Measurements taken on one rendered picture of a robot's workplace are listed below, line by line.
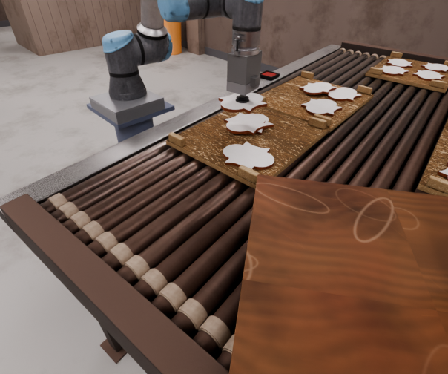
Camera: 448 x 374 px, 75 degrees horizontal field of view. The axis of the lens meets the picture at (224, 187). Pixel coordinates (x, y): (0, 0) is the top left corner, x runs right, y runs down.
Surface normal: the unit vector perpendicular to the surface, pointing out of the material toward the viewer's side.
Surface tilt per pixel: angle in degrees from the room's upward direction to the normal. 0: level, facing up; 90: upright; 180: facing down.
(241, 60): 90
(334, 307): 0
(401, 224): 0
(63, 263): 0
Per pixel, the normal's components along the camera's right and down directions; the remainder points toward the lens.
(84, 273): 0.02, -0.78
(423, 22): -0.71, 0.43
